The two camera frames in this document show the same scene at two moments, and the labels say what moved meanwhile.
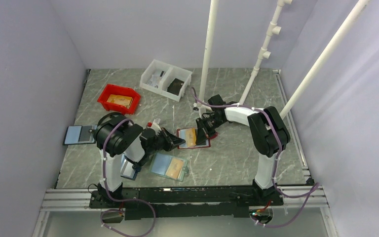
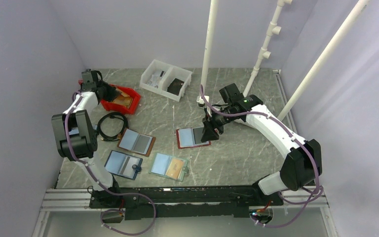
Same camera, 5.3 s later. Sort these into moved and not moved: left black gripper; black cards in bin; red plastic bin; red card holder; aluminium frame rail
Moved: left black gripper
Not moved: red card holder; red plastic bin; black cards in bin; aluminium frame rail
